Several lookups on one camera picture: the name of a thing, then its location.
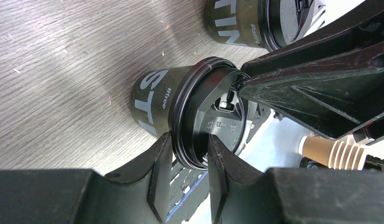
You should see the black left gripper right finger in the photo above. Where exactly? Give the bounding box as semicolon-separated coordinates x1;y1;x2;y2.
208;135;384;224

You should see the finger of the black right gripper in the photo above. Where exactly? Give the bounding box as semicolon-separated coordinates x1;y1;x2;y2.
241;0;384;77
240;41;384;139

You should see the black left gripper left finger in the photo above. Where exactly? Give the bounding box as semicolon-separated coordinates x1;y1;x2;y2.
0;133;172;224

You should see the black coffee cup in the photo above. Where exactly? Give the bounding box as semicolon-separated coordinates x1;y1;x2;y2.
203;0;327;52
129;56;251;171

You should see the black plastic cup lid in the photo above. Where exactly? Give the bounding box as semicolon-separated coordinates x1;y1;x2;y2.
258;0;320;52

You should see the stack of brown paper cups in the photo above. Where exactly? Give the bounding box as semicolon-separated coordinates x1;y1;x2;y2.
298;136;368;170

